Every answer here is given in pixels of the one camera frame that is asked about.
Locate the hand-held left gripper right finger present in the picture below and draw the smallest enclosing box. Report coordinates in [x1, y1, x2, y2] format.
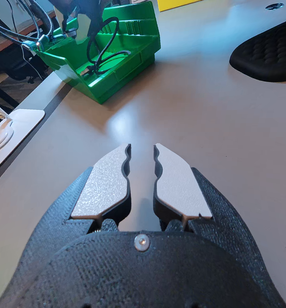
[153, 143, 213, 230]

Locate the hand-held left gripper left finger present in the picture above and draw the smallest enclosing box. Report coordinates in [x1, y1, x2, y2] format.
[71, 143, 132, 232]

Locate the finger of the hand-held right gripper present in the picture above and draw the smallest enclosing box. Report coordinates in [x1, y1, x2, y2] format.
[86, 10, 104, 45]
[61, 11, 79, 34]

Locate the green-plug braided HDMI cable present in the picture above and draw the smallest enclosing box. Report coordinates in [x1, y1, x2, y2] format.
[0, 18, 38, 51]
[3, 0, 67, 47]

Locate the thick black braided HDMI cable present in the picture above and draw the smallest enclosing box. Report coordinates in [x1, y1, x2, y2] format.
[79, 16, 134, 76]

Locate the green plastic bin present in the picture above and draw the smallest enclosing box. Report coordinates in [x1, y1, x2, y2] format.
[35, 1, 162, 105]

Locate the black office chair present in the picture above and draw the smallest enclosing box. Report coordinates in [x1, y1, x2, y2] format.
[0, 44, 49, 82]

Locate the yellow box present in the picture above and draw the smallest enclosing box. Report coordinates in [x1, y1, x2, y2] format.
[157, 0, 204, 12]

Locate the white desk stand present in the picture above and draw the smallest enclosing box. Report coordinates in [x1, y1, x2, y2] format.
[0, 97, 46, 177]

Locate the black textured wrist rest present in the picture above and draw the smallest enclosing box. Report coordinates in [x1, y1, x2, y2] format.
[229, 16, 286, 83]

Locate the round desk cable grommet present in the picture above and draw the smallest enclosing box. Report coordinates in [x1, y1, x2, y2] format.
[265, 2, 285, 11]

